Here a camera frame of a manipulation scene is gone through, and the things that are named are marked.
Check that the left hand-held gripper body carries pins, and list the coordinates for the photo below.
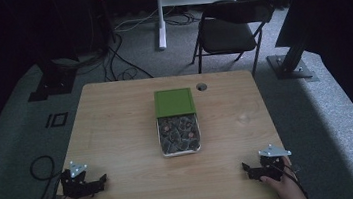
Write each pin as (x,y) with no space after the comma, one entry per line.
(73,185)

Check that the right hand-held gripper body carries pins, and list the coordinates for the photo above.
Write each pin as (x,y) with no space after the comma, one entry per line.
(272,165)

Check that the person's right hand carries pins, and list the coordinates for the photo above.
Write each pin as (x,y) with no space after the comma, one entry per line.
(289,190)

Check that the black floor tape marks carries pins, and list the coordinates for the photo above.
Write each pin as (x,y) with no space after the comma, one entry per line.
(56,120)

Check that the pile of dark patterned packets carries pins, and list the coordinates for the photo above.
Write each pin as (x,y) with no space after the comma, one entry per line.
(179,133)

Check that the green box sleeve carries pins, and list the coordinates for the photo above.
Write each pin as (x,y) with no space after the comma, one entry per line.
(174,102)

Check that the black stand with square base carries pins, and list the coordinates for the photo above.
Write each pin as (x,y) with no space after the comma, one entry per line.
(53,83)

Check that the black column on grey plate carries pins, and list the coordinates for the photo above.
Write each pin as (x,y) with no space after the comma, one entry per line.
(291,63)

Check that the black folding chair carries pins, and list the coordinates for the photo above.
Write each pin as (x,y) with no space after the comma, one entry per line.
(227,35)

